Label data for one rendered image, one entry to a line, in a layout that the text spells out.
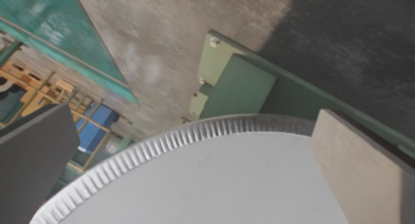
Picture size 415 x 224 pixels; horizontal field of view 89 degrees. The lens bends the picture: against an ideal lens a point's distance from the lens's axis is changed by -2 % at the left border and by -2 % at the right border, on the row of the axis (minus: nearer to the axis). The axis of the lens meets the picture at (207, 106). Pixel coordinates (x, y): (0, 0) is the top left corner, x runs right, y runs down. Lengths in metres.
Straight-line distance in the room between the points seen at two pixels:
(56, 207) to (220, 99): 0.48
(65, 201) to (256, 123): 0.39
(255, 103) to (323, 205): 0.34
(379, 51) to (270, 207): 0.43
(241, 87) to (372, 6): 0.38
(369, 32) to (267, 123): 0.30
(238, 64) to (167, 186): 0.47
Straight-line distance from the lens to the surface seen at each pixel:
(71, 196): 0.48
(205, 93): 1.03
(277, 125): 0.50
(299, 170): 0.51
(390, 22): 0.59
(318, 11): 0.58
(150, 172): 0.45
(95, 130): 4.65
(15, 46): 3.64
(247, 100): 0.70
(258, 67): 0.76
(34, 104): 10.07
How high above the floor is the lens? 0.45
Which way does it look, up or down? 18 degrees down
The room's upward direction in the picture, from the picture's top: 151 degrees counter-clockwise
